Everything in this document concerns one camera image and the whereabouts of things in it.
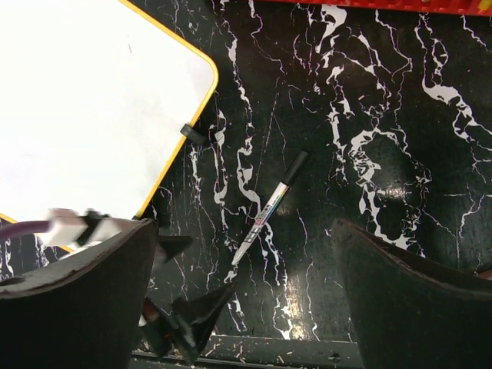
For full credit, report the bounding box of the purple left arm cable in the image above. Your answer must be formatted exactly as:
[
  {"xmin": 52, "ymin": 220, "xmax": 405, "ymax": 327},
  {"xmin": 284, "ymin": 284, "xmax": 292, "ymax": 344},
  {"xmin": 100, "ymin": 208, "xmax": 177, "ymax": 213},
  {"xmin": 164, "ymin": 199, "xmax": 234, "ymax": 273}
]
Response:
[{"xmin": 0, "ymin": 220, "xmax": 51, "ymax": 240}]

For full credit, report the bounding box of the red plastic shopping basket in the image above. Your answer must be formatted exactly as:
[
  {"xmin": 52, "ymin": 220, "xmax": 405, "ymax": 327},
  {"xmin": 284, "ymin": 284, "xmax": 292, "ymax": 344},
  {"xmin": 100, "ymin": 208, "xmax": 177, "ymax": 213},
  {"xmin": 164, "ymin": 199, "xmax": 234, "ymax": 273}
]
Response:
[{"xmin": 251, "ymin": 0, "xmax": 492, "ymax": 17}]

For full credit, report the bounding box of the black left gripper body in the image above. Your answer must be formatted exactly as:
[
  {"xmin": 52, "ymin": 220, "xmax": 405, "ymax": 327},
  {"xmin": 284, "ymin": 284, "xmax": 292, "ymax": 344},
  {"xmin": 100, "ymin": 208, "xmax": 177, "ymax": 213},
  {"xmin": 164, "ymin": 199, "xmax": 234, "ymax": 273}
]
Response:
[{"xmin": 138, "ymin": 298, "xmax": 198, "ymax": 365}]

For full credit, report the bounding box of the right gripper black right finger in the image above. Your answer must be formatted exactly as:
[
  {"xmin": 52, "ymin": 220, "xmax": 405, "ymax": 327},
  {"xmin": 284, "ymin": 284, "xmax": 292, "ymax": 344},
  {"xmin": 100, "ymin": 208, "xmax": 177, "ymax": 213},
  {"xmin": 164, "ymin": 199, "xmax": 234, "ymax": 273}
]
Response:
[{"xmin": 331, "ymin": 218, "xmax": 491, "ymax": 368}]

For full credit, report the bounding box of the white marker black cap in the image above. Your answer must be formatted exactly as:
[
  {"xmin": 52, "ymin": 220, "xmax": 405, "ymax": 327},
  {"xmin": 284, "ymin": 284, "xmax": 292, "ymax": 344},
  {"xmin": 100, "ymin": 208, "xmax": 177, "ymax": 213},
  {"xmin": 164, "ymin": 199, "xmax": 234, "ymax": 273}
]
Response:
[{"xmin": 231, "ymin": 151, "xmax": 310, "ymax": 266}]

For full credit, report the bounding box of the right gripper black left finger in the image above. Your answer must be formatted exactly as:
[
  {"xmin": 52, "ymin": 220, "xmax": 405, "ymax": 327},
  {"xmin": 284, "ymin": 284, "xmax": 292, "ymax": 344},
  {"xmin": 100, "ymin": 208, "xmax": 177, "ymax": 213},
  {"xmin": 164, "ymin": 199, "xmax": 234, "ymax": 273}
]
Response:
[{"xmin": 1, "ymin": 220, "xmax": 158, "ymax": 368}]

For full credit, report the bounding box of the white board yellow frame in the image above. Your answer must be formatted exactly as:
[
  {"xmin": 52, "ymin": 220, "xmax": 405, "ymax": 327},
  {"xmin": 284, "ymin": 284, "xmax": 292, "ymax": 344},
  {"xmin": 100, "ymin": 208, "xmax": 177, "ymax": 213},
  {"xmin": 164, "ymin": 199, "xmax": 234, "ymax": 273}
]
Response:
[{"xmin": 0, "ymin": 0, "xmax": 220, "ymax": 254}]

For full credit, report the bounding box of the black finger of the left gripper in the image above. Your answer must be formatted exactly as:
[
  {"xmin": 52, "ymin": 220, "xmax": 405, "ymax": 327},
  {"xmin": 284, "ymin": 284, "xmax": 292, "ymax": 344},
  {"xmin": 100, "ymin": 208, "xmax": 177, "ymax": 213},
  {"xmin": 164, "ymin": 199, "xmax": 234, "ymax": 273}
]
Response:
[
  {"xmin": 171, "ymin": 283, "xmax": 236, "ymax": 346},
  {"xmin": 155, "ymin": 235, "xmax": 192, "ymax": 264}
]

